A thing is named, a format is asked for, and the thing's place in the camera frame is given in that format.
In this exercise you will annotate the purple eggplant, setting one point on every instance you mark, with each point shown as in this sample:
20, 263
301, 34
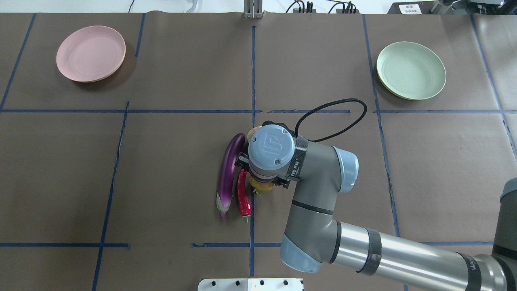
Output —
224, 190

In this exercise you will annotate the red chili pepper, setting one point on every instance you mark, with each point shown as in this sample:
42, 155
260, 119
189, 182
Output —
244, 205

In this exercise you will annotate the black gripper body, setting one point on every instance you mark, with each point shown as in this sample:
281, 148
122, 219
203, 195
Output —
242, 161

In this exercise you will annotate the red yellow pomegranate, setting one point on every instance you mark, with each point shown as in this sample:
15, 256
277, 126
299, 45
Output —
260, 187

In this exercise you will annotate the pink peach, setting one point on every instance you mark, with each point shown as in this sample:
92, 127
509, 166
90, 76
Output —
251, 133

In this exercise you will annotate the pink plate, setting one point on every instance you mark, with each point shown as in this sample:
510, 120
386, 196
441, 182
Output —
91, 54

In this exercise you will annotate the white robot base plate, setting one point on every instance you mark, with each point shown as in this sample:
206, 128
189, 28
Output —
251, 284

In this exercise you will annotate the aluminium camera post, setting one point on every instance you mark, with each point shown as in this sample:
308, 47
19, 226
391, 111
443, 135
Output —
253, 9

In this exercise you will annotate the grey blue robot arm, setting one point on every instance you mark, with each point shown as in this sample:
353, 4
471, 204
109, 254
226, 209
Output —
313, 237

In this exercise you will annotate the green plate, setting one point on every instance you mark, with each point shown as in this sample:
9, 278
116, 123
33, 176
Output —
411, 71

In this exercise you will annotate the grey box with label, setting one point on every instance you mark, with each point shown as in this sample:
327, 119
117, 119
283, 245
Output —
411, 8

